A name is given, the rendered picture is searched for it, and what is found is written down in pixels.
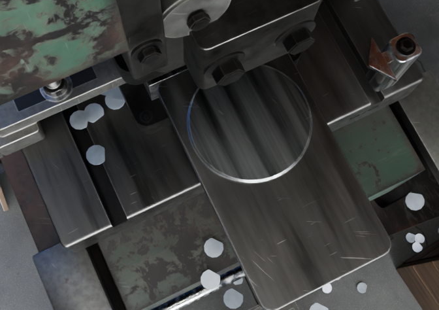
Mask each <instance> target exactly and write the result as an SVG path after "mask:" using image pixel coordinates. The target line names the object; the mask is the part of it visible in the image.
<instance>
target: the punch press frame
mask: <svg viewBox="0 0 439 310"><path fill-rule="evenodd" d="M128 50H129V47H128V44H127V40H126V37H125V32H124V29H123V24H122V20H121V17H120V12H119V9H118V4H117V1H116V0H0V105H2V104H5V103H7V102H9V101H12V100H14V99H16V98H19V97H21V96H23V95H25V94H28V93H30V92H33V91H35V90H38V89H39V88H42V87H45V86H47V85H49V84H51V83H54V82H56V81H59V80H61V79H63V78H65V77H68V76H70V75H73V74H75V73H77V72H79V71H82V70H84V69H87V68H88V67H91V66H93V65H96V64H98V63H101V62H103V61H105V60H108V59H110V58H113V57H114V56H117V55H119V54H122V53H124V52H126V51H128ZM332 133H333V135H334V137H335V139H336V141H337V142H338V144H339V146H340V148H341V149H342V152H343V153H344V155H345V157H346V159H347V161H348V162H349V164H350V166H351V168H352V169H353V172H354V173H355V176H356V177H357V179H358V181H359V183H360V184H361V186H362V188H363V190H364V191H365V194H366V196H367V197H368V199H369V201H372V200H373V199H376V198H378V197H380V196H382V195H384V194H386V193H388V192H390V191H392V190H393V189H394V188H396V187H398V186H400V185H401V184H403V183H404V182H406V181H408V180H409V179H411V178H412V177H414V176H416V175H417V174H419V173H420V172H422V171H424V170H425V168H424V166H423V164H422V163H421V160H420V159H419V157H418V155H417V154H416V152H415V150H414V148H413V146H412V145H411V143H410V142H409V140H408V138H407V136H406V134H405V133H404V131H403V129H402V128H401V126H400V124H399V122H398V120H397V119H396V117H395V115H394V114H393V112H392V110H391V108H390V107H389V105H388V106H386V107H384V108H382V109H380V110H378V111H375V112H373V113H371V114H369V115H367V116H364V117H362V118H360V119H358V120H356V121H354V122H352V123H350V124H348V125H346V126H344V127H341V128H339V129H337V130H335V131H333V132H332ZM210 238H213V239H215V240H217V241H219V242H221V243H223V252H222V254H220V255H219V256H218V257H213V258H212V257H210V256H208V255H207V254H206V253H205V251H204V244H205V243H206V241H207V240H209V239H210ZM98 244H99V246H100V248H101V251H102V253H103V256H104V257H105V260H106V262H107V265H108V267H109V269H110V272H111V274H112V276H113V278H114V281H115V283H116V286H117V287H118V290H119V292H120V294H121V297H122V299H123V302H124V304H125V306H126V308H127V310H179V309H181V308H183V307H185V306H187V305H189V304H191V303H193V302H195V301H197V300H199V299H201V298H203V297H205V296H207V295H209V294H211V293H213V292H215V291H217V290H219V289H221V288H223V287H225V286H227V285H229V284H231V283H233V282H235V281H237V280H239V279H241V278H243V277H245V274H244V272H243V270H242V268H241V266H240V264H239V262H238V260H237V258H236V256H235V254H234V252H233V250H232V248H231V246H230V243H229V241H228V239H227V237H226V235H225V233H224V231H223V229H222V227H221V225H220V223H219V220H218V218H217V216H216V214H215V212H214V210H213V208H212V206H211V204H210V202H209V200H208V198H207V196H206V194H205V192H203V193H202V194H199V195H198V196H195V197H193V198H191V199H189V200H187V201H185V202H182V203H180V204H178V205H176V206H174V207H171V208H170V209H167V210H166V211H163V212H162V213H159V214H157V215H155V216H153V217H151V218H148V219H146V220H144V221H142V222H140V223H138V224H135V225H134V226H131V227H130V228H128V229H125V230H123V231H121V232H119V233H117V234H114V235H112V236H110V237H108V238H106V239H104V240H102V241H100V242H98ZM208 269H209V270H210V271H213V272H214V273H217V274H218V275H219V276H220V283H219V285H218V287H216V288H215V289H212V290H208V289H207V288H205V287H204V286H203V285H202V283H201V276H202V274H203V273H204V272H205V271H206V270H208Z"/></svg>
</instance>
